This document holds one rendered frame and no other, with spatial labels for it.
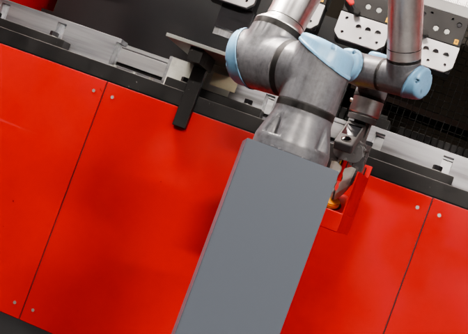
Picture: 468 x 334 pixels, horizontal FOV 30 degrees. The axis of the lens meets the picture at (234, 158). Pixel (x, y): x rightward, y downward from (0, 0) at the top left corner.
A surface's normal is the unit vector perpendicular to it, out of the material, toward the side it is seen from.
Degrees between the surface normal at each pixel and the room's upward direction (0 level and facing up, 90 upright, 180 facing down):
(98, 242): 90
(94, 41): 90
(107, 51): 90
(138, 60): 90
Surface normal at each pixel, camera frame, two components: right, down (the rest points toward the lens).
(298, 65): -0.58, -0.22
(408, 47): 0.04, 0.44
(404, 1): -0.29, 0.44
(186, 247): -0.18, -0.09
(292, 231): 0.04, 0.00
